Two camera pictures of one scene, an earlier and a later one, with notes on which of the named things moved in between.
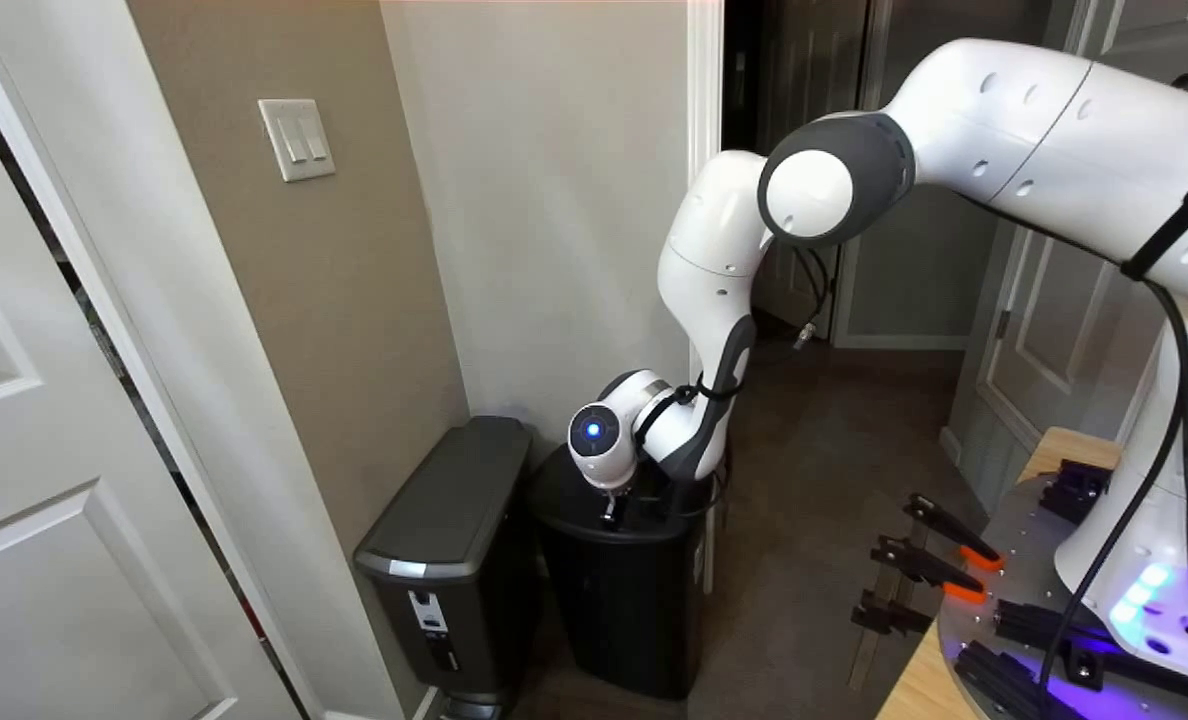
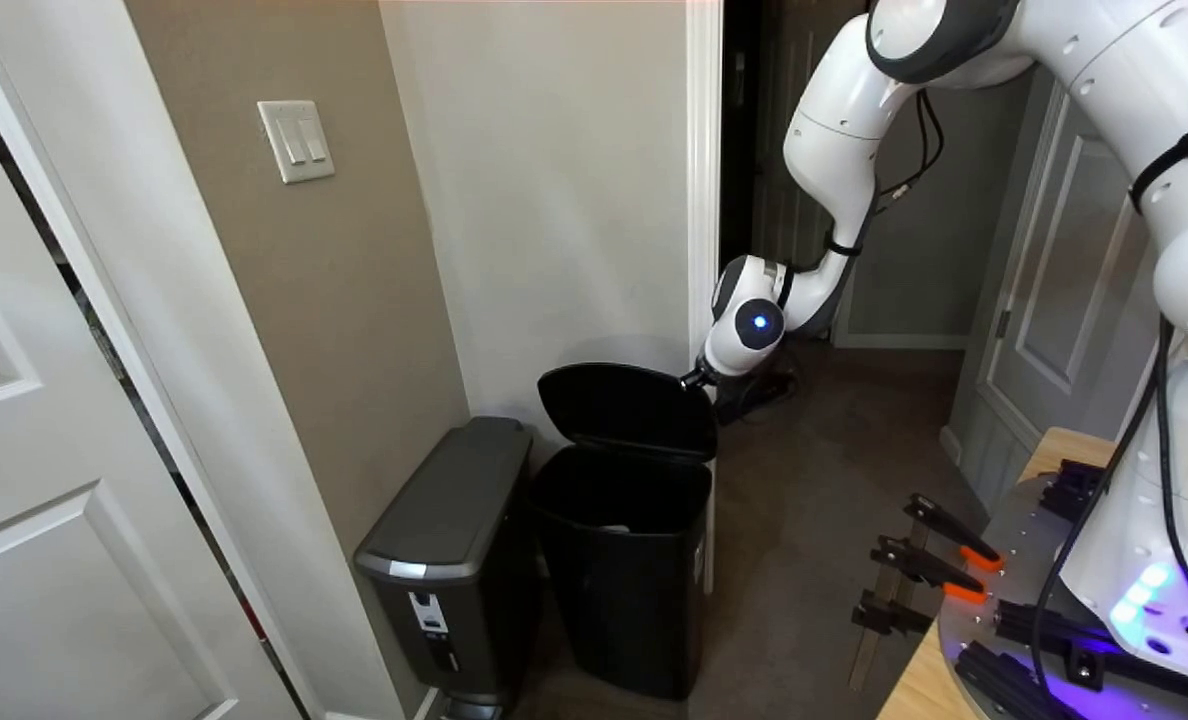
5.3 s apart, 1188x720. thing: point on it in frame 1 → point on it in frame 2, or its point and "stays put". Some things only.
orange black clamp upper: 957,536 stays put
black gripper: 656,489 → 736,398
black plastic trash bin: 624,607 stays put
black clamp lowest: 889,618 stays put
